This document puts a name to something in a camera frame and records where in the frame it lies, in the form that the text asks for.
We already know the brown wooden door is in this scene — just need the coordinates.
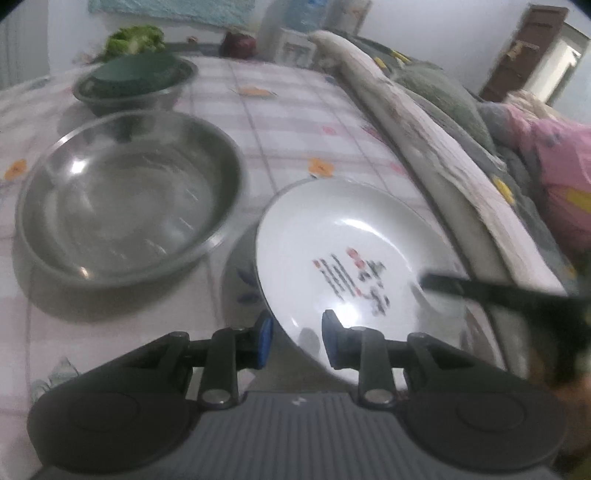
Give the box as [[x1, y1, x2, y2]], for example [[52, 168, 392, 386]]
[[479, 4, 570, 103]]

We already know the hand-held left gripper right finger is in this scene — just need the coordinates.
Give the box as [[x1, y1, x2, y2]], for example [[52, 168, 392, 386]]
[[322, 309, 467, 409]]

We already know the white printed plate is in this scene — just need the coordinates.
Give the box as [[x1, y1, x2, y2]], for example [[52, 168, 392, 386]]
[[255, 178, 468, 385]]

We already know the grey curtain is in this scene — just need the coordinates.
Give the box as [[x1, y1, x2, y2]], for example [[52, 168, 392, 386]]
[[0, 18, 49, 91]]

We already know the teal wall cloth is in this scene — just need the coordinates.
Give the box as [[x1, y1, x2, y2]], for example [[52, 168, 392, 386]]
[[88, 0, 257, 28]]

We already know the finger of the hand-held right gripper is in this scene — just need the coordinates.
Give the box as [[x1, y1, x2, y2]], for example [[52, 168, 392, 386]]
[[418, 272, 506, 308]]

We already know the pink blanket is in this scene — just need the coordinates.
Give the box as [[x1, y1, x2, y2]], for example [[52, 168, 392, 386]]
[[505, 91, 591, 252]]

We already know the large steel bowl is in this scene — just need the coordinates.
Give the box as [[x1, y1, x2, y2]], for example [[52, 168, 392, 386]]
[[15, 110, 249, 290]]

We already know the red onion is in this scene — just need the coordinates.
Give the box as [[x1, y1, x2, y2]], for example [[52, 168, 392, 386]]
[[221, 30, 257, 59]]

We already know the green leafy vegetable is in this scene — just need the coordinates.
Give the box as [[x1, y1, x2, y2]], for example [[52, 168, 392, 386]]
[[102, 25, 167, 60]]

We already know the green patterned pillow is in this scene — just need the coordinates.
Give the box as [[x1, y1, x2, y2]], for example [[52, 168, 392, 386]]
[[394, 60, 497, 155]]

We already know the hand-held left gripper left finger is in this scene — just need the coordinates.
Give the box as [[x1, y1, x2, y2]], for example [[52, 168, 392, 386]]
[[124, 310, 274, 411]]

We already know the white water dispenser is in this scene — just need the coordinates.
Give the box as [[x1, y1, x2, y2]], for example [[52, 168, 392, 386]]
[[257, 25, 320, 71]]

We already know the green ceramic bowl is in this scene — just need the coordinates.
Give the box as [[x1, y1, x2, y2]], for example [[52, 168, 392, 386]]
[[93, 52, 182, 99]]

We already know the rolled beige quilt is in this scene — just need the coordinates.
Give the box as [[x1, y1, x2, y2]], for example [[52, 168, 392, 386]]
[[308, 30, 570, 297]]

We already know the plaid printed tablecloth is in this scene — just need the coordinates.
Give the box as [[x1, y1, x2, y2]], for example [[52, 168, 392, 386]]
[[0, 54, 509, 416]]

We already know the blue water bottle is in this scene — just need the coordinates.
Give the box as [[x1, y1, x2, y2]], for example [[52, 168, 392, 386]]
[[281, 0, 334, 33]]

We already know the small steel bowl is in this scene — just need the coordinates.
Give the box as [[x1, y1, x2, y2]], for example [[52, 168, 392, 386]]
[[73, 56, 199, 117]]

